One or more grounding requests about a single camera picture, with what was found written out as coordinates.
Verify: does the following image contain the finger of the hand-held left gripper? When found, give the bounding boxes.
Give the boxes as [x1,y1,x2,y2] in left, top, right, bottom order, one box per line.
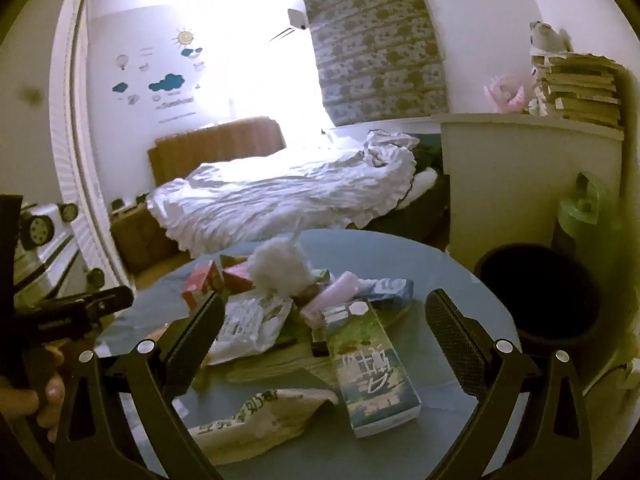
[14,286,135,348]

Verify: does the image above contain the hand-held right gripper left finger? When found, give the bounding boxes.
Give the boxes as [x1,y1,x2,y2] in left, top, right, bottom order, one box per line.
[52,291,226,480]

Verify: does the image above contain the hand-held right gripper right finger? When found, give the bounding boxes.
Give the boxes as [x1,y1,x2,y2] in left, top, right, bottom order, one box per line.
[424,288,598,480]

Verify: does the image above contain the green milk carton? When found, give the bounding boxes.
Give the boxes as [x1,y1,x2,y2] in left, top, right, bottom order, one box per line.
[320,300,422,438]

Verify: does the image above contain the black trash bin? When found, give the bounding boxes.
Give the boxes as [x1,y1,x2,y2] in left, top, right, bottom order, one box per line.
[472,244,603,346]

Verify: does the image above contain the person's left hand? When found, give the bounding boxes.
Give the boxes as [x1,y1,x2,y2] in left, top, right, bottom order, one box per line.
[0,342,67,443]

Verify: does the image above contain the white plastic bag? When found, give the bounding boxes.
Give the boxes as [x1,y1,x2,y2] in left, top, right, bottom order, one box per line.
[207,295,296,366]

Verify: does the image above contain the red box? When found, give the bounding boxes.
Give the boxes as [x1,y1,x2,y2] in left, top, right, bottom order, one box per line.
[181,262,223,311]

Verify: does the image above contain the brown nightstand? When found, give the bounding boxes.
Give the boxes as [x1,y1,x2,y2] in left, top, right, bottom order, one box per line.
[109,207,181,276]

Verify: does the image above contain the pink box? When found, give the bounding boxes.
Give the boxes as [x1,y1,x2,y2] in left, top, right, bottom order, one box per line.
[222,262,258,293]

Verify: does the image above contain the blue packet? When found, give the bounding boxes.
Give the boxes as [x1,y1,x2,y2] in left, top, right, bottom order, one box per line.
[357,277,416,311]

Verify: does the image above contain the white louvered door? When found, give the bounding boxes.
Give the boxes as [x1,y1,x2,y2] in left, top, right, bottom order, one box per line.
[48,0,136,291]

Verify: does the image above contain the printed paper bag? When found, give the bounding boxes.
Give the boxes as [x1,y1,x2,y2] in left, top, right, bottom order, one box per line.
[185,387,341,466]

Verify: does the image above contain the white tissue wad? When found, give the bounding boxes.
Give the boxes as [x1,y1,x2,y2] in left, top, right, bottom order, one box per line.
[248,237,311,296]

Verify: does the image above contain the pink tube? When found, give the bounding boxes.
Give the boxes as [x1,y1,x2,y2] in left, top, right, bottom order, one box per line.
[300,271,358,323]

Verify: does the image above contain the dark bed base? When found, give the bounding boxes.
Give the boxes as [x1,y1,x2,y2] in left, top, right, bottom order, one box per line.
[350,132,451,251]

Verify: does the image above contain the bed with crumpled sheets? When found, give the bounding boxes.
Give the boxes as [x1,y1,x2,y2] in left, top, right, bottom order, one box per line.
[146,130,441,256]

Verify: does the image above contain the white cabinet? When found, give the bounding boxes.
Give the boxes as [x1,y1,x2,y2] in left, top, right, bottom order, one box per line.
[432,112,626,281]

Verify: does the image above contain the brown headboard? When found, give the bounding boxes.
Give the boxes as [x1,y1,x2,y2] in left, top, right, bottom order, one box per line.
[147,116,287,188]

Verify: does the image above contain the pink toy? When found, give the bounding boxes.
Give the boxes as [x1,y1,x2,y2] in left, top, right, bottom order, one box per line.
[483,74,532,115]

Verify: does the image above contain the stack of books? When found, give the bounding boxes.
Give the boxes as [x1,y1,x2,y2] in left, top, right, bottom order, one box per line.
[529,52,626,128]

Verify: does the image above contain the grey patterned pillow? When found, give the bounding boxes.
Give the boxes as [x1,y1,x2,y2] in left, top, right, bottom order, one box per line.
[298,0,449,128]

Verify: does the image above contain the white plush figure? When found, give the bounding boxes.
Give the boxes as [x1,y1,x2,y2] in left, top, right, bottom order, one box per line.
[530,20,573,53]

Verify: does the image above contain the white air conditioner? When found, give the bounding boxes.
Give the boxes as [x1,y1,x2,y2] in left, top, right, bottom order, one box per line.
[265,7,308,43]

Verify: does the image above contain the cloud and sun wall stickers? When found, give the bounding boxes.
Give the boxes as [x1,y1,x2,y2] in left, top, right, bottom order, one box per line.
[111,30,207,123]

